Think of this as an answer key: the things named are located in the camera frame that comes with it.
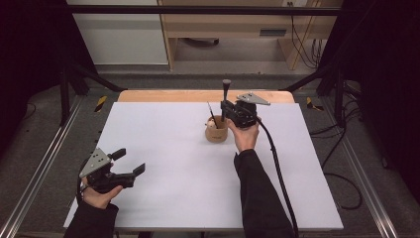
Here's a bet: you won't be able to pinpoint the thick black makeup brush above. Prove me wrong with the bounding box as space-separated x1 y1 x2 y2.
220 78 233 123

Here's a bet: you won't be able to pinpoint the person's right hand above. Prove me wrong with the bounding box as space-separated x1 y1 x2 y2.
227 114 263 154

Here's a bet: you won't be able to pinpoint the short black floor cable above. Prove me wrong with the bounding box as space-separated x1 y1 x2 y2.
19 102 38 122

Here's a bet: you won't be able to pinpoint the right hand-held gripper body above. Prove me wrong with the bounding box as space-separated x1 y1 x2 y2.
229 91 271 130

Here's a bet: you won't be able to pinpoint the office chair base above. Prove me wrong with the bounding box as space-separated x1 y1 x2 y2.
181 37 221 48

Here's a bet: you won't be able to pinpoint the black curtain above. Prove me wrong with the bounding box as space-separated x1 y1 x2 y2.
318 0 420 202
0 0 100 157

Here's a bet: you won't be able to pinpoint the brown bear brush holder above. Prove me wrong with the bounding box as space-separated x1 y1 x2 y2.
204 114 230 144

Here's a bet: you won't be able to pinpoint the thick black gripper cable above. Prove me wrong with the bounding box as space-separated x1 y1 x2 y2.
255 117 301 238

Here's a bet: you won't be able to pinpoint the black horizontal frame bar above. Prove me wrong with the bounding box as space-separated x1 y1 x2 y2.
65 4 343 17

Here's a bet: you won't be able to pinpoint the black floor cable bundle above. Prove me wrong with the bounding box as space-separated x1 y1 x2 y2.
309 80 364 140

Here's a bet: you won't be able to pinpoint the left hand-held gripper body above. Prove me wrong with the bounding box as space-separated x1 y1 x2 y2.
78 147 137 194

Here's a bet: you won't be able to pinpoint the black metal stand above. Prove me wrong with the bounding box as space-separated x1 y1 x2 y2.
280 62 348 128
58 49 128 127

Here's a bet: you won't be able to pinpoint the right yellow-handled tool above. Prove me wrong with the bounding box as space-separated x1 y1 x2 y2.
305 96 325 112

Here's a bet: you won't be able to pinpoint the light wooden desk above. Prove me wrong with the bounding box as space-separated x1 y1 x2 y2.
157 0 345 71

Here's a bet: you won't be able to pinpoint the thin black makeup brush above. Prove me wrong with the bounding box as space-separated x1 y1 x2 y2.
206 101 219 130

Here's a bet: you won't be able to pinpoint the aluminium floor rail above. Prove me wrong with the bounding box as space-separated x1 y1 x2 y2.
321 97 400 238
0 95 85 238

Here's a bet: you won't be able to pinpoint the looped black floor cable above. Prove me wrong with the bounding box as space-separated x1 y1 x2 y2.
321 130 364 211

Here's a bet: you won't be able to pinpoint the left yellow-handled tool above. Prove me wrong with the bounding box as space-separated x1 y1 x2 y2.
94 95 109 113

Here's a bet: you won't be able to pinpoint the person's left hand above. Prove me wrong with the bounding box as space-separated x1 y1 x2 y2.
79 175 124 210

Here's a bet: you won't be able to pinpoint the white cabinet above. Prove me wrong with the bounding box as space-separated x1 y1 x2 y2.
67 0 169 65

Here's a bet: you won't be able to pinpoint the black desk cables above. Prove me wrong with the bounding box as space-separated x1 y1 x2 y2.
286 1 326 70

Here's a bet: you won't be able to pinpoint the yellow-handled tool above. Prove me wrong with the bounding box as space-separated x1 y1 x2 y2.
94 95 109 113
305 96 325 112

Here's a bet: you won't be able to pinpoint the white table sheet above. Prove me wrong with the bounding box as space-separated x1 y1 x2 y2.
62 101 345 231

